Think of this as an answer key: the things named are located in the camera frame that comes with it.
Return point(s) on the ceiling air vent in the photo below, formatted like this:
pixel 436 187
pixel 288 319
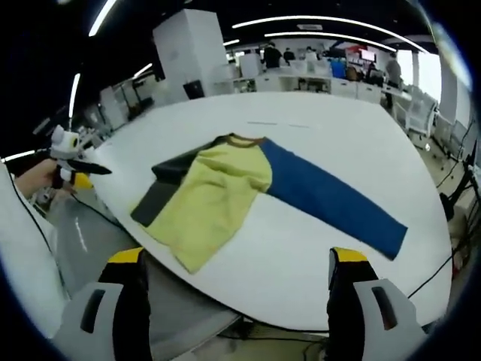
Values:
pixel 310 26

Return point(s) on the white cabinet box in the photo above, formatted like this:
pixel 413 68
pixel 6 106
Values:
pixel 250 65

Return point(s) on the white square pillar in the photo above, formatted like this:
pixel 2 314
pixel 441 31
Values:
pixel 188 45

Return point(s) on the white counter cabinets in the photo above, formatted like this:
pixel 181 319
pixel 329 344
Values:
pixel 285 80

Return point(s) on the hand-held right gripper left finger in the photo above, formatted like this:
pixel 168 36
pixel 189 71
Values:
pixel 112 312

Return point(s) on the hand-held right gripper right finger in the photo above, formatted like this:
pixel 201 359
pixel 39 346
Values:
pixel 368 312

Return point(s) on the straight ceiling light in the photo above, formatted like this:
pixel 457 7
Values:
pixel 74 94
pixel 143 70

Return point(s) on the long curved ceiling light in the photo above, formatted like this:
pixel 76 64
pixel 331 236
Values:
pixel 101 17

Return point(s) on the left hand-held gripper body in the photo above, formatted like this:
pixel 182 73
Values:
pixel 67 144

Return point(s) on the person's left hand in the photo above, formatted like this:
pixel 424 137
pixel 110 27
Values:
pixel 44 175

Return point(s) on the black waste bin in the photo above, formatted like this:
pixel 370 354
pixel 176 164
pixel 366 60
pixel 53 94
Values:
pixel 193 90

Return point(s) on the pink lit monitor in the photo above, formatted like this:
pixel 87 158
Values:
pixel 368 55

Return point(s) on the yellow blue grey garment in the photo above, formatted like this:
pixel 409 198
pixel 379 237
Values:
pixel 225 180

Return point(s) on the blue barrel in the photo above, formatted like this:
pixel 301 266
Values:
pixel 337 68

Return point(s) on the white mesh office chair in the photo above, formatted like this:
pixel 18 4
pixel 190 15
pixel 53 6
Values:
pixel 421 113

